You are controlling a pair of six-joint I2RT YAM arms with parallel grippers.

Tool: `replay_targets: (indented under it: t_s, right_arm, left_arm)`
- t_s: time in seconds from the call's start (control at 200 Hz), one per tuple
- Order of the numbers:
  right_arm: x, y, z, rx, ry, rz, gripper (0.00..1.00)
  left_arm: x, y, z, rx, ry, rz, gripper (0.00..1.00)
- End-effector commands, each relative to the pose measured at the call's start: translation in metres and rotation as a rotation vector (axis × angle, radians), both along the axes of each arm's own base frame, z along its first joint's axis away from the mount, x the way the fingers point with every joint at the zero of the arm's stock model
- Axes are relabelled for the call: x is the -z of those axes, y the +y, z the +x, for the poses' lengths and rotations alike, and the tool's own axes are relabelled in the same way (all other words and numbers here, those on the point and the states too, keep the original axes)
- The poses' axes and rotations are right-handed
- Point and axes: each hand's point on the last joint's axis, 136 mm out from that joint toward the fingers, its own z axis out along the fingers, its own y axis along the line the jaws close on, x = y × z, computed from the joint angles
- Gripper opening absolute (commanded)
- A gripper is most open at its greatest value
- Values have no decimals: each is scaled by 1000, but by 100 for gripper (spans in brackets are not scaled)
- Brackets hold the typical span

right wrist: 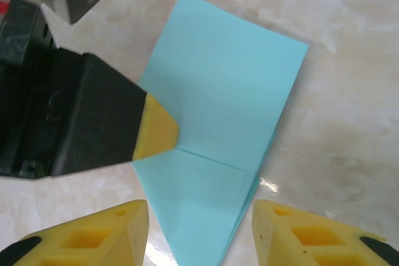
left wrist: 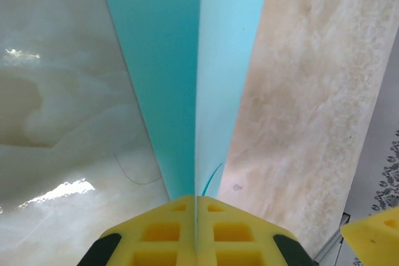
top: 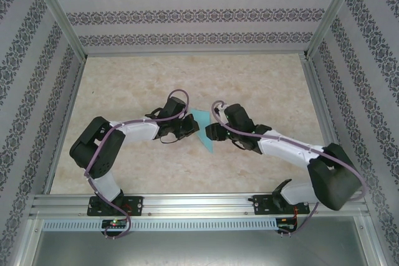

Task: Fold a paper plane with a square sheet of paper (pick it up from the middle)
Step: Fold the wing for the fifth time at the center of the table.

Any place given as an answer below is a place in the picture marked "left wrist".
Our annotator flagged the aluminium side rail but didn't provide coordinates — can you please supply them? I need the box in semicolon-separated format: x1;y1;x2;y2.
313;211;352;266

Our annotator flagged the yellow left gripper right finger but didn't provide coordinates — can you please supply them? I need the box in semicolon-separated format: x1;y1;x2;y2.
196;195;315;266

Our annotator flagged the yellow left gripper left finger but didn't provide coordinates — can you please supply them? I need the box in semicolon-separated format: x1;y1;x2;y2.
79;194;197;266

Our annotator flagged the teal paper sheet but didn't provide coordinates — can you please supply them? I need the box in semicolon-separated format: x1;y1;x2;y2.
95;0;268;201

